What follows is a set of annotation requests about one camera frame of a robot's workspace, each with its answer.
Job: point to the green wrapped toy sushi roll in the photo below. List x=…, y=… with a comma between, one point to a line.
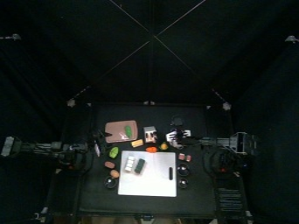
x=139, y=166

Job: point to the white cutting board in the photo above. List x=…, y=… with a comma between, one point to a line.
x=155, y=180

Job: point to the small glass bowl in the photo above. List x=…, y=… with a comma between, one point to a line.
x=110, y=182

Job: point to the black toy knife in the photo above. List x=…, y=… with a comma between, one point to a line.
x=170, y=173

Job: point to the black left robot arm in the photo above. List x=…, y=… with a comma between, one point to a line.
x=39, y=147

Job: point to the orange toy carrot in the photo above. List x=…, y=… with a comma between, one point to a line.
x=151, y=149

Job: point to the small grey frame bracket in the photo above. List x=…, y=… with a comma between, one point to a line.
x=149, y=102

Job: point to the large pink rectangular plate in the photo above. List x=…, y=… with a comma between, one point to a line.
x=116, y=132

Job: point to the white printed label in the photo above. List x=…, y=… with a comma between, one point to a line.
x=230, y=199

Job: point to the yellow toy corn cob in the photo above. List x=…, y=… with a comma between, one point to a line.
x=165, y=146

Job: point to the small green toy vegetable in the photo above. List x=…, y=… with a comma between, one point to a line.
x=127, y=131

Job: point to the red white toy sushi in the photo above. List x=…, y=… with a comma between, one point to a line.
x=189, y=158
x=182, y=157

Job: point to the reddish brown toy food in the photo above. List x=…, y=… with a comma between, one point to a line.
x=110, y=164

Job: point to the clear glass cup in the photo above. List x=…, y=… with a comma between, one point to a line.
x=183, y=183
x=183, y=170

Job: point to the grey frame clamp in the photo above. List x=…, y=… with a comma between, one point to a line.
x=291, y=38
x=15, y=37

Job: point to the green toy bell pepper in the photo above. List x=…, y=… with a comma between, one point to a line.
x=114, y=152

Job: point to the grey frame corner bracket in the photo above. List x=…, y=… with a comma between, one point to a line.
x=226, y=106
x=71, y=102

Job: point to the white toy sushi roll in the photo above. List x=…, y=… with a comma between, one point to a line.
x=130, y=164

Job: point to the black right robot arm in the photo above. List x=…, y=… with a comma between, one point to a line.
x=218, y=142

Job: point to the orange tan toy food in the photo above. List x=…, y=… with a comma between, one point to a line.
x=114, y=173

